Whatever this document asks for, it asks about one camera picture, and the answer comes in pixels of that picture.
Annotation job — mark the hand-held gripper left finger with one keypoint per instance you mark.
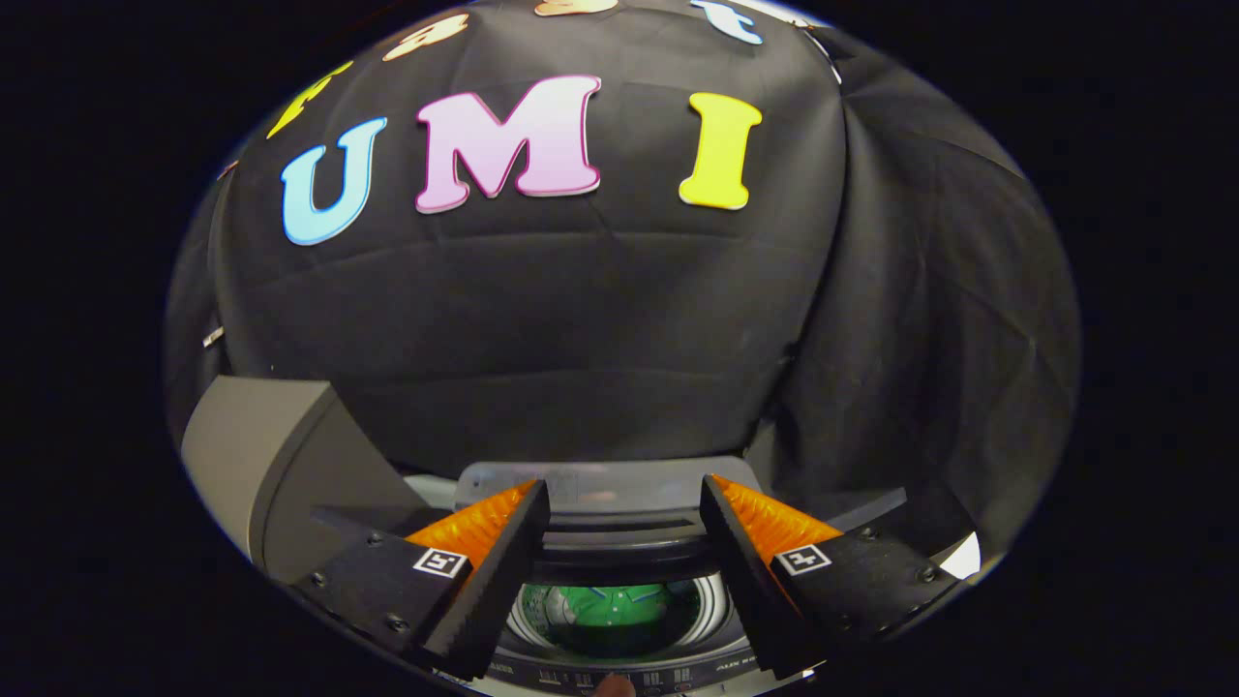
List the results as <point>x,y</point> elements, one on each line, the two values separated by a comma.
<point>494,590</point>

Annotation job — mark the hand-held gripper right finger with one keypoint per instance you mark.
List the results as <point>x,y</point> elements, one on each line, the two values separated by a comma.
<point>750,590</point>

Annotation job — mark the green polo shirt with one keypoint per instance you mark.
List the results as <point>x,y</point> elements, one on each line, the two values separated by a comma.
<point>610,605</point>

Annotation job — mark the grey washing machine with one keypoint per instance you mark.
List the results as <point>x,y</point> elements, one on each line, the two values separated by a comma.
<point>600,484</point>

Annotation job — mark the grey table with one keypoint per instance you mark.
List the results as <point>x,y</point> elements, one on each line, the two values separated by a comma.
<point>252,445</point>

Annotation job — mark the silver clip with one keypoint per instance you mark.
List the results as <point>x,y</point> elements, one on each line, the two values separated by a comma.
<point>213,336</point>

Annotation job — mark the copper clip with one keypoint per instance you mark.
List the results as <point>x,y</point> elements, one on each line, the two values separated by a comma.
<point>227,169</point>

